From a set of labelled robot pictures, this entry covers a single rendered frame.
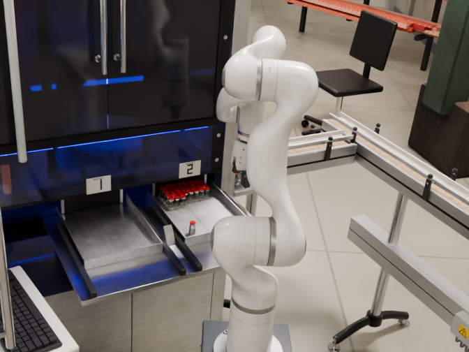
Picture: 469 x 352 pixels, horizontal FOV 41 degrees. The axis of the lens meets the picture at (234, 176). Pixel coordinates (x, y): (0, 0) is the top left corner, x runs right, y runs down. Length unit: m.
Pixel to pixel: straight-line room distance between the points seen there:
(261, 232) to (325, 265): 2.17
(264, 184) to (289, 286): 1.99
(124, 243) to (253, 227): 0.72
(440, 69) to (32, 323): 3.62
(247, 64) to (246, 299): 0.57
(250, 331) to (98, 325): 1.01
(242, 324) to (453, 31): 3.44
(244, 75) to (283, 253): 0.43
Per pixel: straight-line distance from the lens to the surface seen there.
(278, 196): 1.47
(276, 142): 1.46
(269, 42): 1.55
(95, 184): 2.16
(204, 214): 2.27
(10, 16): 1.82
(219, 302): 2.72
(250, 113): 1.91
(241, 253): 1.48
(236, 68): 1.46
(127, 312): 2.53
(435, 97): 4.85
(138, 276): 1.97
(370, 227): 2.99
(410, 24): 7.01
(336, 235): 3.92
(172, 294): 2.57
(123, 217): 2.24
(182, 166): 2.26
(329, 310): 3.32
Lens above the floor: 2.08
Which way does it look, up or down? 28 degrees down
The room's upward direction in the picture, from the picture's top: 5 degrees clockwise
